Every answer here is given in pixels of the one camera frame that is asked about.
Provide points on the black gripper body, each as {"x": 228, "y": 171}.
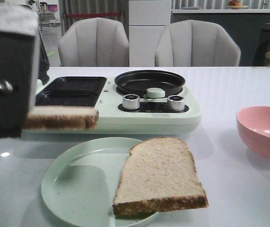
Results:
{"x": 19, "y": 66}

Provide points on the breakfast maker hinged lid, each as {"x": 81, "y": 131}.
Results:
{"x": 43, "y": 63}

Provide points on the bread slice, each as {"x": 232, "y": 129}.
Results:
{"x": 56, "y": 117}
{"x": 159, "y": 175}

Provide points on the pink bowl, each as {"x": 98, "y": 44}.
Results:
{"x": 253, "y": 125}

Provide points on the mint green breakfast maker base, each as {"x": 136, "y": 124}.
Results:
{"x": 100, "y": 92}

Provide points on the left grey upholstered chair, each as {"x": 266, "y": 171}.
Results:
{"x": 94, "y": 42}

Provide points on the grey upholstered chair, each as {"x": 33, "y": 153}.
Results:
{"x": 94, "y": 42}
{"x": 194, "y": 43}

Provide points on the black round frying pan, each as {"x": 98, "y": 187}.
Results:
{"x": 138, "y": 81}

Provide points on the white cabinet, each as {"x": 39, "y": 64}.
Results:
{"x": 147, "y": 19}

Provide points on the left silver control knob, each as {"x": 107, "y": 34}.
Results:
{"x": 131, "y": 102}

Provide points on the silver control knob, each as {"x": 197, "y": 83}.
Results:
{"x": 131, "y": 102}
{"x": 175, "y": 103}

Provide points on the mint green round plate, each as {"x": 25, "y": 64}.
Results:
{"x": 79, "y": 187}

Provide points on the right grey upholstered chair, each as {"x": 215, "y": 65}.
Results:
{"x": 194, "y": 43}

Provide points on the right silver control knob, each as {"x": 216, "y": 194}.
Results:
{"x": 175, "y": 103}

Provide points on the fruit plate on counter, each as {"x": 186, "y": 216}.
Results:
{"x": 235, "y": 4}

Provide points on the grey counter with white top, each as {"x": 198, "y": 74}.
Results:
{"x": 249, "y": 28}

